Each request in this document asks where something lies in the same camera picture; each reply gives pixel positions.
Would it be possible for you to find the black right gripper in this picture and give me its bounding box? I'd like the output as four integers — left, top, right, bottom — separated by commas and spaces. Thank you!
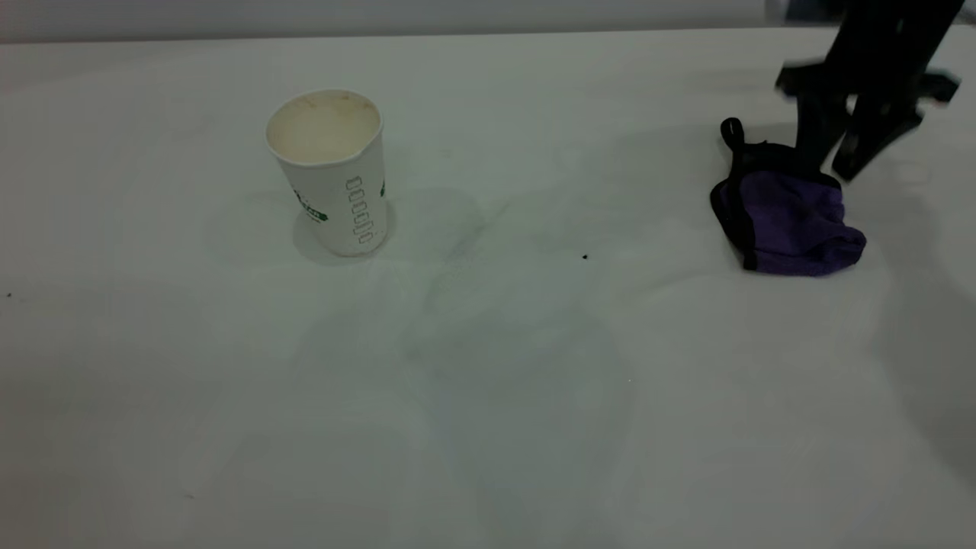
775, 0, 966, 182

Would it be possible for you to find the purple cloth with black trim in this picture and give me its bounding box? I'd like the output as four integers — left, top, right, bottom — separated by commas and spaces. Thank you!
709, 117, 868, 278

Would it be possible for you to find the white paper coffee cup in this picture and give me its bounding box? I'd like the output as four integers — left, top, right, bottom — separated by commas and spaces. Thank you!
265, 89, 390, 258

